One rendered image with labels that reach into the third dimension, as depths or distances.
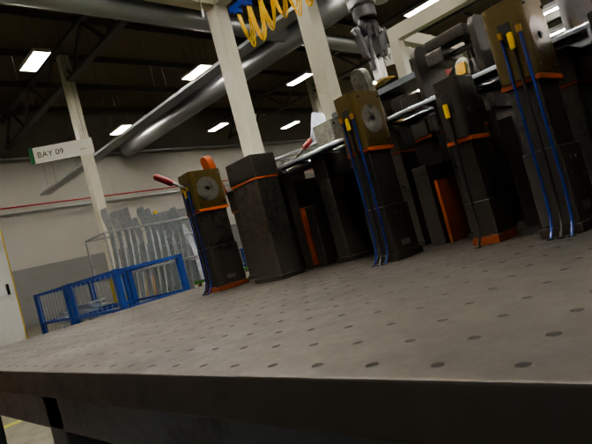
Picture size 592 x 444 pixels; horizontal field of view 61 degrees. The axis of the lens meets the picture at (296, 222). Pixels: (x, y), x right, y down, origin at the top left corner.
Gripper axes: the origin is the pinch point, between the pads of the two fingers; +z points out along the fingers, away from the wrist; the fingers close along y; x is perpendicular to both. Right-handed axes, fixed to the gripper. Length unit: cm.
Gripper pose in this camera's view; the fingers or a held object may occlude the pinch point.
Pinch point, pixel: (379, 70)
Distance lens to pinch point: 166.8
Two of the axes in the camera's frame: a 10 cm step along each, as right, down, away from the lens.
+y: -8.4, 2.1, -5.0
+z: 2.6, 9.7, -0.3
